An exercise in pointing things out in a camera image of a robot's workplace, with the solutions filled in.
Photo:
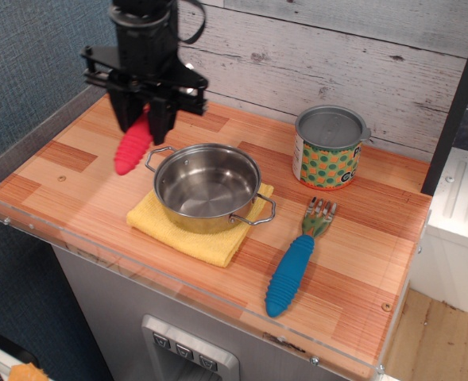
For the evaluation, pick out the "blue handled metal fork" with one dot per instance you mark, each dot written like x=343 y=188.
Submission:
x=286 y=279

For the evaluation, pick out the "clear acrylic guard rail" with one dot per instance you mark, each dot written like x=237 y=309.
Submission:
x=58 y=184

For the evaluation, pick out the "white cabinet on right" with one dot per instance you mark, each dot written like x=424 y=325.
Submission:
x=440 y=267

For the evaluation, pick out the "orange object bottom left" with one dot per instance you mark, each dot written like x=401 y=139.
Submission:
x=27 y=372

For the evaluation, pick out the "yellow cloth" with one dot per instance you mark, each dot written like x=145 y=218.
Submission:
x=218 y=249

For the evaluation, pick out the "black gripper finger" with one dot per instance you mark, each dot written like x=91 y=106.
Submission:
x=162 y=116
x=126 y=105

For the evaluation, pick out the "grey toy fridge cabinet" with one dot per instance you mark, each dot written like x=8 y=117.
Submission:
x=115 y=307

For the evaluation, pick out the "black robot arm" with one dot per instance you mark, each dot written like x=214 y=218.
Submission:
x=143 y=71

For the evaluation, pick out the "green orange patterned can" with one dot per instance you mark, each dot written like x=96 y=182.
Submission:
x=327 y=146

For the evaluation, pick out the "dark right vertical post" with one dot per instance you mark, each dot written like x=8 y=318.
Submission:
x=448 y=135

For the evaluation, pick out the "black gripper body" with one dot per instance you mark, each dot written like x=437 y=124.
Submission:
x=145 y=59

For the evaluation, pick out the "red handled metal spoon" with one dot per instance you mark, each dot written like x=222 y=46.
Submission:
x=133 y=145

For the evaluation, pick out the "stainless steel pot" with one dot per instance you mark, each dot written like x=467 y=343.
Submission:
x=209 y=187

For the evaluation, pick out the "silver dispenser button panel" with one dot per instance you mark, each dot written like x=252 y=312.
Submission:
x=178 y=355

